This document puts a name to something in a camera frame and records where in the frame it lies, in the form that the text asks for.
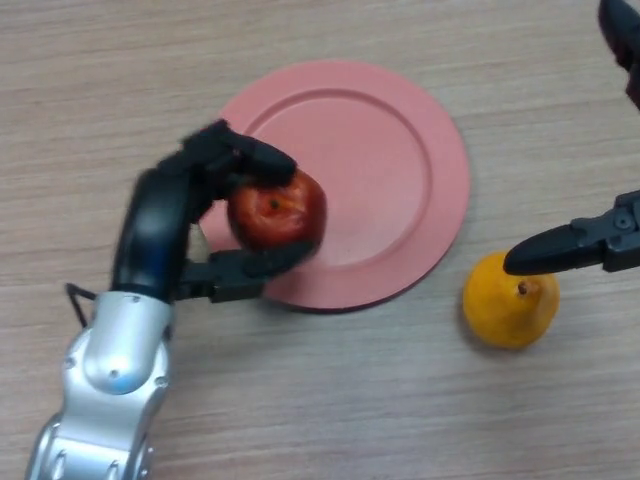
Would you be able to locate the pink round plate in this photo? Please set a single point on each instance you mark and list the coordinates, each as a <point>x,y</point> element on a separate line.
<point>375,175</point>

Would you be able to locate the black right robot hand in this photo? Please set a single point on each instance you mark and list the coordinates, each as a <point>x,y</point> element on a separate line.
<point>555,250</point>

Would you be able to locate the red apple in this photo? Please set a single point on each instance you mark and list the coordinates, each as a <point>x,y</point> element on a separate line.
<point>280,215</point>

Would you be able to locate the yellow pear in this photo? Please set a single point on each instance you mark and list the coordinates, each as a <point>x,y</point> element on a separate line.
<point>505,315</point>

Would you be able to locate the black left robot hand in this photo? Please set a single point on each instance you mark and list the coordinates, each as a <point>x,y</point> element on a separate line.
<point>150,235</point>

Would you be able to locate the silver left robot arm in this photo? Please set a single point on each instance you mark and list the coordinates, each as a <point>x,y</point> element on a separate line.
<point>115,360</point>

